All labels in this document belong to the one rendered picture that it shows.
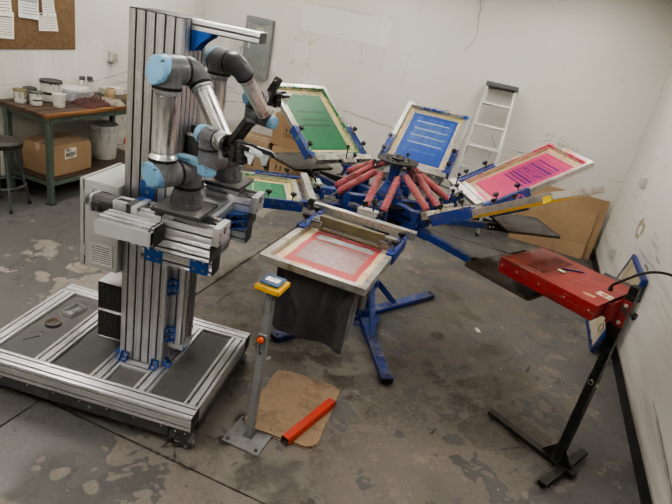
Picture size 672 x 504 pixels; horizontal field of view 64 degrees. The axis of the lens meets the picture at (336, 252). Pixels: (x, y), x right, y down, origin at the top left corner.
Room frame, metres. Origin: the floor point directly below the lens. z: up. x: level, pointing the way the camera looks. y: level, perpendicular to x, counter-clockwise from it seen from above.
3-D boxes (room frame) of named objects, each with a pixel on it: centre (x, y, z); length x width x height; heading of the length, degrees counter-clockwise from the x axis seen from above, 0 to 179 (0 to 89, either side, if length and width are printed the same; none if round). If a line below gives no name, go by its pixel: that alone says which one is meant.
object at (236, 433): (2.28, 0.27, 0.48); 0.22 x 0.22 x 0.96; 74
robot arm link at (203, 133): (2.01, 0.56, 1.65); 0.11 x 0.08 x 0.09; 57
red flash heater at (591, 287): (2.77, -1.28, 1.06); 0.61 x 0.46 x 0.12; 44
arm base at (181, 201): (2.27, 0.71, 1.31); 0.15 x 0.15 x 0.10
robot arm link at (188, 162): (2.26, 0.71, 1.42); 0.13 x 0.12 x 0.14; 147
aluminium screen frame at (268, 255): (2.79, -0.01, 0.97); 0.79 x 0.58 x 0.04; 164
